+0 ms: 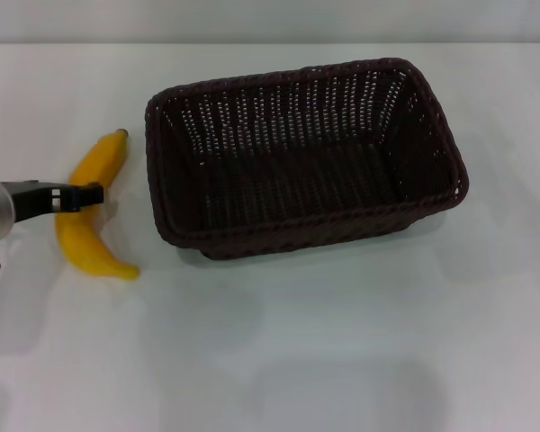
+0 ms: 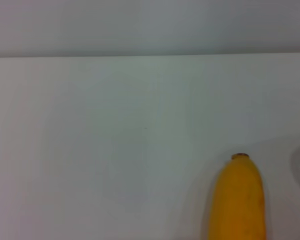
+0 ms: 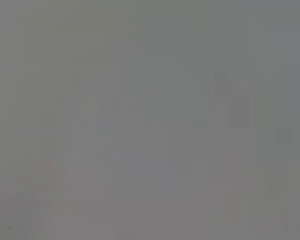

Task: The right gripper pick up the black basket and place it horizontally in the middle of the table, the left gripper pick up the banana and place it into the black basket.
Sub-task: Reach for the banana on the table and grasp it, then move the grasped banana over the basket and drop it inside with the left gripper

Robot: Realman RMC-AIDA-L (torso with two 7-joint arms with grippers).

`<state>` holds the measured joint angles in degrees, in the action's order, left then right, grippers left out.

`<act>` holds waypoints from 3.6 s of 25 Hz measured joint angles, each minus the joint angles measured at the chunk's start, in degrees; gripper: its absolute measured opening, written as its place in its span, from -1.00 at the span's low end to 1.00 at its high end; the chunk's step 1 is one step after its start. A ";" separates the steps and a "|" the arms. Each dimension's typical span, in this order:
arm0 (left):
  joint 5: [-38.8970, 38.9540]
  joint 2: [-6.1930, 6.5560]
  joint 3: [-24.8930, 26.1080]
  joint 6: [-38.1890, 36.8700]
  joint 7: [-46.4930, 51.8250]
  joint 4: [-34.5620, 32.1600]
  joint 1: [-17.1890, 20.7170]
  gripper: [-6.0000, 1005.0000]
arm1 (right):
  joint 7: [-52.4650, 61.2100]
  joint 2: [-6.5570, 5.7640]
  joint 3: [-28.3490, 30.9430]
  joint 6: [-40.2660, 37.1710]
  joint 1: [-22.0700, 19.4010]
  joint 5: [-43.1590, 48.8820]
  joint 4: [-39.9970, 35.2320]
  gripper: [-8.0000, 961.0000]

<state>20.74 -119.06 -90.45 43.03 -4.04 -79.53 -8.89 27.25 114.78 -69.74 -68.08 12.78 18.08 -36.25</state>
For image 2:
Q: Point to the yellow banana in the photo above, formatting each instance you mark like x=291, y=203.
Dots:
x=237, y=200

